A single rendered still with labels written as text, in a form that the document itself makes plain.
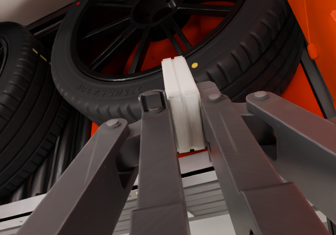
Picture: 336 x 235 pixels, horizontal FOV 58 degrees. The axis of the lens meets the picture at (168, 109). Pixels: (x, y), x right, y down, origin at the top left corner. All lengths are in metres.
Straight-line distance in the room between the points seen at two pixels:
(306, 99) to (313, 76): 0.06
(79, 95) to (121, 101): 0.13
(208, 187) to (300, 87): 0.32
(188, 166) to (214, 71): 0.19
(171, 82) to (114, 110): 0.47
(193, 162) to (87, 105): 0.26
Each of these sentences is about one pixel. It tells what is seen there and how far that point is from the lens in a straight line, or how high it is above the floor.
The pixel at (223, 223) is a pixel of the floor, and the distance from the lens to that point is 0.97.
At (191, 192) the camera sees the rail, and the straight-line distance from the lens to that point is 0.67.
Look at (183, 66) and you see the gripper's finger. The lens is 0.18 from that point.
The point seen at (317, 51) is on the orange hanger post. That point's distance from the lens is 0.43.
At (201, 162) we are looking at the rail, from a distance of 0.60.
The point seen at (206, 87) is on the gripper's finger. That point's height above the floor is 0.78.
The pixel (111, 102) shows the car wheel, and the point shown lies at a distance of 0.63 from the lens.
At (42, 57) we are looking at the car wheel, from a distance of 1.09.
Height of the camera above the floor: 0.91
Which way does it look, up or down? 48 degrees down
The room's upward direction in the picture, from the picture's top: 40 degrees counter-clockwise
